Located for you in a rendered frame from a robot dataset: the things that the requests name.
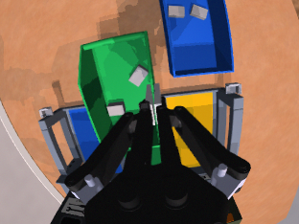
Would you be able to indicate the grey metal shelf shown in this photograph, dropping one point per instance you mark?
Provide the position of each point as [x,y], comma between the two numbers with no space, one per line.
[209,106]

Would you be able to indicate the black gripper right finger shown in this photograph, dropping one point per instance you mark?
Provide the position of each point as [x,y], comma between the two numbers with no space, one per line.
[228,170]

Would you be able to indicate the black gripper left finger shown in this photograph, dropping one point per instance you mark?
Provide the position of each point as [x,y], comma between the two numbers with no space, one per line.
[108,155]

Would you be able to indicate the green bin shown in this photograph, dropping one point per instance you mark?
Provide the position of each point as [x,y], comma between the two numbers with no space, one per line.
[104,73]

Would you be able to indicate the blue bin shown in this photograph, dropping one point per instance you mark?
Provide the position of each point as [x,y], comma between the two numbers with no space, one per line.
[198,47]

